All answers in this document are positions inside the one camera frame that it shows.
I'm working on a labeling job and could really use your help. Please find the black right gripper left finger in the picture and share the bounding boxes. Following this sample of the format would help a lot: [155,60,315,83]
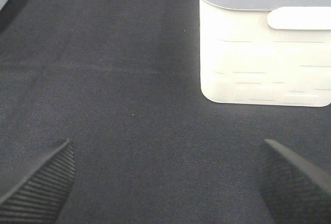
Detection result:
[1,139,76,223]

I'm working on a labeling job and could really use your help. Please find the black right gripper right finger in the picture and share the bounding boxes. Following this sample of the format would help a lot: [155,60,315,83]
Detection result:
[255,139,330,223]

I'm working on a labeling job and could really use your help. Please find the black table cloth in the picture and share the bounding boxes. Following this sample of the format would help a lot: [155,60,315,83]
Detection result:
[1,0,330,223]

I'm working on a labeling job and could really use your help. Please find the white basket with grey rim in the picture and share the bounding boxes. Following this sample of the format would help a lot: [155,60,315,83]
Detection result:
[199,0,330,107]

